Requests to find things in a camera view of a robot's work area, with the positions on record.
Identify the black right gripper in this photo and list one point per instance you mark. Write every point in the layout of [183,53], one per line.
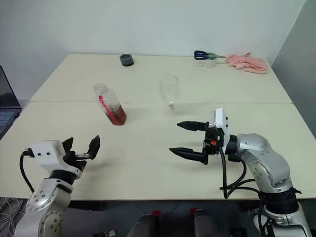
[210,148]

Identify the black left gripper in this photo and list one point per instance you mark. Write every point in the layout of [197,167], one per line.
[71,160]

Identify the clear bottle with red strip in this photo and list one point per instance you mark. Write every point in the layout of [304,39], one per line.
[111,106]

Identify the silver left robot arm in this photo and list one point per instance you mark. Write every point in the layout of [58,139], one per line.
[42,195]

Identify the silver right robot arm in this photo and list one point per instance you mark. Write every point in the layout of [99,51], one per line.
[261,153]

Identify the small red block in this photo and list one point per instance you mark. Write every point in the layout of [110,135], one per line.
[193,211]
[156,213]

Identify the clear tape roll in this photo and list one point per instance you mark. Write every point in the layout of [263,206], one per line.
[209,65]

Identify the dark grey rounded shape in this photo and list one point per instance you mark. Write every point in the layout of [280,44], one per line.
[144,225]
[206,224]

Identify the dark grey laptop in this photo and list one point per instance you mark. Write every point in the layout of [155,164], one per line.
[6,93]

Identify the pink cloth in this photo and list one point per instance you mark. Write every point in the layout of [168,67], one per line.
[249,64]

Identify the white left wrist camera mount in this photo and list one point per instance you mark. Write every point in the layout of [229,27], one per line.
[47,153]

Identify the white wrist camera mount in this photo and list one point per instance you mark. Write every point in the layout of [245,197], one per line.
[47,153]
[221,121]

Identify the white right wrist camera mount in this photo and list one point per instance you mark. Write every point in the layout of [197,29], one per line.
[221,121]

